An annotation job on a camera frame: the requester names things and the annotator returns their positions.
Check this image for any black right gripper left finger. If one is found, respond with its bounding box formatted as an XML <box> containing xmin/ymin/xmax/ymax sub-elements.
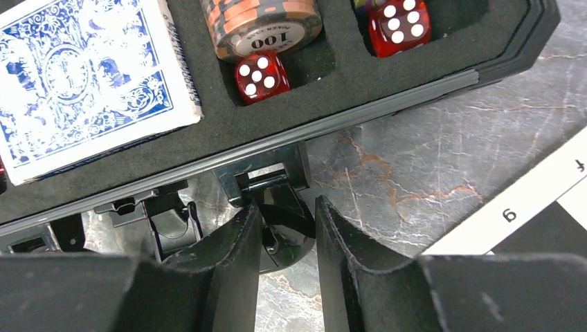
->
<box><xmin>1</xmin><ymin>205</ymin><xmax>262</xmax><ymax>331</ymax></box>

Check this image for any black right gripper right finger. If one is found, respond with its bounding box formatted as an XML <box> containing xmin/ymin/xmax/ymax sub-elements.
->
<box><xmin>315</xmin><ymin>196</ymin><xmax>586</xmax><ymax>331</ymax></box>

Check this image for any black poker set case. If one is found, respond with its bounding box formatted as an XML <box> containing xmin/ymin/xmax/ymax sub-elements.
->
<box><xmin>0</xmin><ymin>0</ymin><xmax>562</xmax><ymax>276</ymax></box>

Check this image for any blue patterned card deck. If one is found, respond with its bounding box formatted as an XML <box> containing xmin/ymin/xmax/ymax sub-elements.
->
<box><xmin>1</xmin><ymin>1</ymin><xmax>203</xmax><ymax>185</ymax></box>

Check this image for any black white chessboard mat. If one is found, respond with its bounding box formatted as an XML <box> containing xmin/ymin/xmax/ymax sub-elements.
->
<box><xmin>422</xmin><ymin>128</ymin><xmax>586</xmax><ymax>255</ymax></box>

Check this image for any red die upper row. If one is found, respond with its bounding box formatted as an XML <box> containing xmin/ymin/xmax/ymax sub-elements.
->
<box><xmin>235</xmin><ymin>51</ymin><xmax>291</xmax><ymax>105</ymax></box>

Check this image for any pink chip stack upper row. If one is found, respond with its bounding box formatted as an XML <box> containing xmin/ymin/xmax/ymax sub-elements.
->
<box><xmin>200</xmin><ymin>0</ymin><xmax>323</xmax><ymax>63</ymax></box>

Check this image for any red die corner slot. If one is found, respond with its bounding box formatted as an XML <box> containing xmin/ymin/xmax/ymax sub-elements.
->
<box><xmin>368</xmin><ymin>0</ymin><xmax>432</xmax><ymax>58</ymax></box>

